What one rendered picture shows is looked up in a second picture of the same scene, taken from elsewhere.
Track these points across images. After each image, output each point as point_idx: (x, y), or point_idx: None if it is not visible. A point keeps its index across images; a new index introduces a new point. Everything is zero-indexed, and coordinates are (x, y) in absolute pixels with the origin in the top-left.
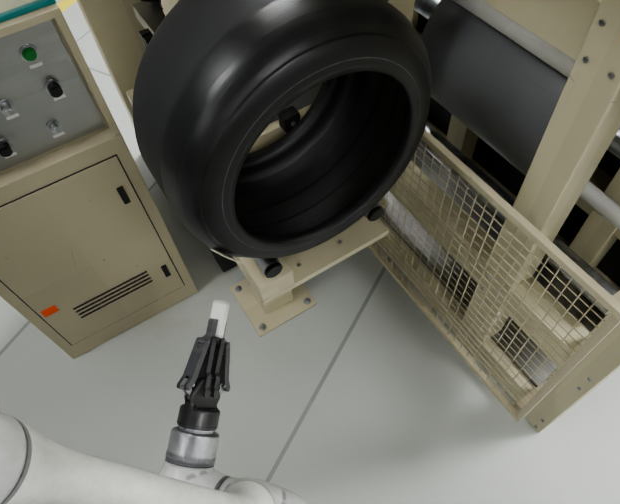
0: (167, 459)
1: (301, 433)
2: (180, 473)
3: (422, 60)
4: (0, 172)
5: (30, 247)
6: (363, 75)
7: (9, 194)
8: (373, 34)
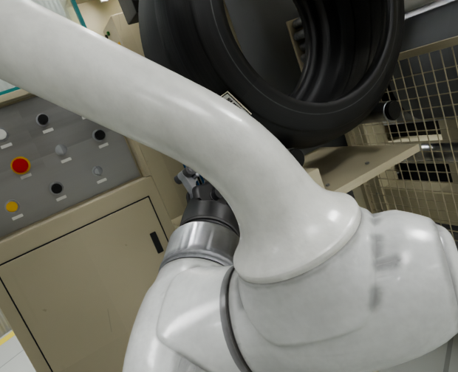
0: (159, 269)
1: None
2: (177, 266)
3: None
4: (51, 216)
5: (69, 298)
6: (337, 29)
7: (55, 230)
8: None
